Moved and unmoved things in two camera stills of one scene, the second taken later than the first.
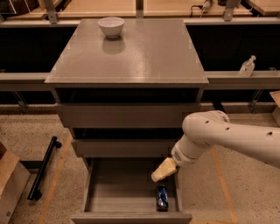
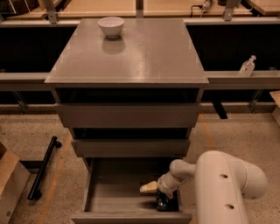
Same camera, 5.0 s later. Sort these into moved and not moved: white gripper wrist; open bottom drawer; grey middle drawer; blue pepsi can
Moved: white gripper wrist
Not moved: blue pepsi can; grey middle drawer; open bottom drawer
